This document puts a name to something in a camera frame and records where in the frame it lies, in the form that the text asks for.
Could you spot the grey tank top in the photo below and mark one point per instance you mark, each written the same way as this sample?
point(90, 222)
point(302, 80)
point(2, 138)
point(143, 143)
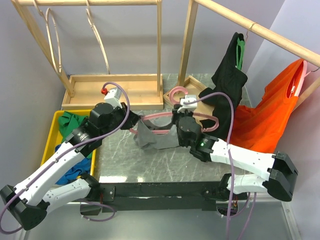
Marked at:
point(152, 136)

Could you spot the green garment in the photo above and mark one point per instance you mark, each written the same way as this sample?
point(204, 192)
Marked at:
point(68, 122)

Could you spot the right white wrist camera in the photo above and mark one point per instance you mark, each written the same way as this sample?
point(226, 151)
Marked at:
point(188, 103)

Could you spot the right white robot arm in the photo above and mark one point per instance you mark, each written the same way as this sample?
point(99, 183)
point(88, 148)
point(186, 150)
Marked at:
point(272, 173)

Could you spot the left wooden clothes rack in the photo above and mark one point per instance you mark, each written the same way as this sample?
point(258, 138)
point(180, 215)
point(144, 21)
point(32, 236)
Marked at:
point(83, 91)

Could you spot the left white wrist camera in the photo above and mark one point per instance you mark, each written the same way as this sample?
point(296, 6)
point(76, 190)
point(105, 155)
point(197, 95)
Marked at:
point(112, 97)

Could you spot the right wooden clothes rack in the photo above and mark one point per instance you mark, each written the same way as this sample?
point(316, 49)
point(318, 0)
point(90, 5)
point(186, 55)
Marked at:
point(263, 64)

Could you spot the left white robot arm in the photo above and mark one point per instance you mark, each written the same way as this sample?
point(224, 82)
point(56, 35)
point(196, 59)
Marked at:
point(31, 200)

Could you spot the pink plastic hanger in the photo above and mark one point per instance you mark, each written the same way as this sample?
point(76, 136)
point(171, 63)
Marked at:
point(169, 114)

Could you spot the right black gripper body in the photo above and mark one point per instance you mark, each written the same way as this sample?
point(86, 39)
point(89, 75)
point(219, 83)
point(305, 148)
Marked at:
point(176, 115)

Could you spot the light pink hanger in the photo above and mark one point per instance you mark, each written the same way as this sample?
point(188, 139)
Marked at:
point(298, 79)

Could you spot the green plastic hanger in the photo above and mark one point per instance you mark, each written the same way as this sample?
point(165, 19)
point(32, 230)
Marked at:
point(240, 49)

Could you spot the yellow plastic bin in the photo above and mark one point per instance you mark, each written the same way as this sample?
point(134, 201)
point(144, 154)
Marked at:
point(54, 137)

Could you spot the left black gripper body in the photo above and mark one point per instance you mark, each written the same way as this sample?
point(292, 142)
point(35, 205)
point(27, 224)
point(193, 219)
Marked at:
point(119, 116)

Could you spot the black garment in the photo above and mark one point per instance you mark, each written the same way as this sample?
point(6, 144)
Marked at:
point(230, 81)

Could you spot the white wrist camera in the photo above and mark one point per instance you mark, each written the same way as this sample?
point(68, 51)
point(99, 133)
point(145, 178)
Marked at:
point(112, 97)
point(188, 103)

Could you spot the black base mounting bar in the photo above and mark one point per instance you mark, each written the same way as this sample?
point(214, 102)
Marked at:
point(142, 196)

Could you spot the blue garment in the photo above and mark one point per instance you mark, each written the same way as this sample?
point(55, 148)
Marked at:
point(80, 168)

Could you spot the orange garment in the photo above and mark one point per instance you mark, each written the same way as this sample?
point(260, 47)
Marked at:
point(260, 128)

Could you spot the wooden clothes rack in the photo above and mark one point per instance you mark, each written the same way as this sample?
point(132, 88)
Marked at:
point(83, 91)
point(263, 64)

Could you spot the middle beige wooden hanger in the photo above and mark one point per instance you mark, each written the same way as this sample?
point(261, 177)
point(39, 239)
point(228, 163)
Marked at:
point(97, 35)

